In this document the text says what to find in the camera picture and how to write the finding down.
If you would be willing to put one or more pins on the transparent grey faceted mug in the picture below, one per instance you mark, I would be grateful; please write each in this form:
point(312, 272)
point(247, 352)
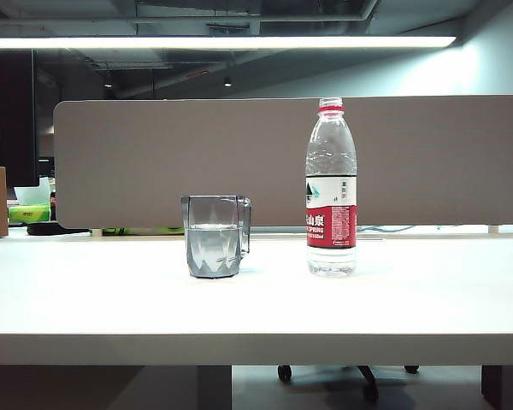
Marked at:
point(214, 239)

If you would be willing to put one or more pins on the small ceiling spot lamp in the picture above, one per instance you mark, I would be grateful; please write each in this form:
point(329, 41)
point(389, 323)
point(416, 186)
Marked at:
point(227, 82)

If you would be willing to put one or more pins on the black round object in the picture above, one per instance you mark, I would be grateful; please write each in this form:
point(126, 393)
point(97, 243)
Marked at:
point(47, 229)

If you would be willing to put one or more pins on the green tissue box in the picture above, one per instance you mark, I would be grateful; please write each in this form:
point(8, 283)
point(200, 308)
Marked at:
point(29, 211)

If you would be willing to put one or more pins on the red cola bottle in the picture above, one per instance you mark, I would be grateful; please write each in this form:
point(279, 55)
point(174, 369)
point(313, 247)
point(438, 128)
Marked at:
point(53, 205)

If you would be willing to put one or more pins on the dark monitor screen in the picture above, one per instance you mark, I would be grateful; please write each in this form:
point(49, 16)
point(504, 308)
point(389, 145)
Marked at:
point(8, 119)

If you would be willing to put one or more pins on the green flat package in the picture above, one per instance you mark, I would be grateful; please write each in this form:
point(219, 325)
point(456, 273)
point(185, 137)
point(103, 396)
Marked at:
point(141, 231)

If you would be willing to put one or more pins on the grey-brown desk divider panel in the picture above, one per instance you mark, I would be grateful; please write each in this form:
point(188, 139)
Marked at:
point(196, 162)

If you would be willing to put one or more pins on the long ceiling light strip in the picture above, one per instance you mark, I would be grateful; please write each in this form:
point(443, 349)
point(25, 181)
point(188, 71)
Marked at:
point(218, 42)

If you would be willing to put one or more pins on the black office chair base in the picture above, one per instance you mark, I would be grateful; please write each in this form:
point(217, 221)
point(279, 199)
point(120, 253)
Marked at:
point(367, 378)

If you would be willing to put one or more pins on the clear plastic mineral water bottle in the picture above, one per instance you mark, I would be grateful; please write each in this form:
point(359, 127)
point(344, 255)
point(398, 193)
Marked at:
point(331, 179)

